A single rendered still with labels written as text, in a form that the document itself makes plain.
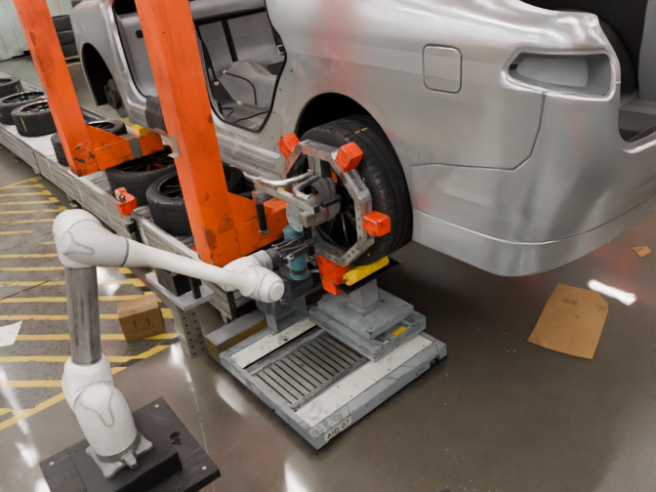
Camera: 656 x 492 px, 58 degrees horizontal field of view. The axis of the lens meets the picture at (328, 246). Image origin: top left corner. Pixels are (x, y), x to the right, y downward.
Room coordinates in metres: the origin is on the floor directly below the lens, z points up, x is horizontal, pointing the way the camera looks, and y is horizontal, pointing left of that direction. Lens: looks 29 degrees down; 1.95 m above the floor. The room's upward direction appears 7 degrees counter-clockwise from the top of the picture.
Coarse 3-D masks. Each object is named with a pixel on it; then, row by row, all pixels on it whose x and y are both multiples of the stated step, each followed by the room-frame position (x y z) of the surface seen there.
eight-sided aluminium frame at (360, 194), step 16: (304, 144) 2.40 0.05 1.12; (320, 144) 2.37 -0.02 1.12; (288, 160) 2.50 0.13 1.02; (288, 176) 2.53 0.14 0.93; (352, 176) 2.22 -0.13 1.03; (352, 192) 2.17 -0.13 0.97; (368, 192) 2.16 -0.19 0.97; (368, 208) 2.15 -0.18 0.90; (320, 240) 2.45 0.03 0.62; (368, 240) 2.14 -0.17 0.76; (336, 256) 2.29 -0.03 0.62; (352, 256) 2.19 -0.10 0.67
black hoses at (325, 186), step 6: (318, 180) 2.19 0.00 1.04; (324, 180) 2.16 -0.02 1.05; (330, 180) 2.17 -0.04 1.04; (312, 186) 2.16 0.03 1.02; (318, 186) 2.13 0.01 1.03; (324, 186) 2.14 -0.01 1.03; (330, 186) 2.15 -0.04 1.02; (312, 192) 2.23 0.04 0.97; (318, 192) 2.12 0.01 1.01; (324, 192) 2.12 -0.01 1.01; (330, 192) 2.13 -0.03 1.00; (324, 198) 2.10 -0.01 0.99; (330, 198) 2.11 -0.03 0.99; (336, 198) 2.12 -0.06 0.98; (324, 204) 2.08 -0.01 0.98; (330, 204) 2.10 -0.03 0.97
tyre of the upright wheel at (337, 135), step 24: (336, 120) 2.51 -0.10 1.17; (360, 120) 2.45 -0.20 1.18; (336, 144) 2.35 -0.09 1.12; (360, 144) 2.27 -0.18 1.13; (384, 144) 2.31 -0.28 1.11; (360, 168) 2.23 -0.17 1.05; (384, 168) 2.21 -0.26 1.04; (384, 192) 2.15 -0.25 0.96; (408, 192) 2.22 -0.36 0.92; (408, 216) 2.20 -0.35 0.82; (384, 240) 2.15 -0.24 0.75; (408, 240) 2.29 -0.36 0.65; (360, 264) 2.28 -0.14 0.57
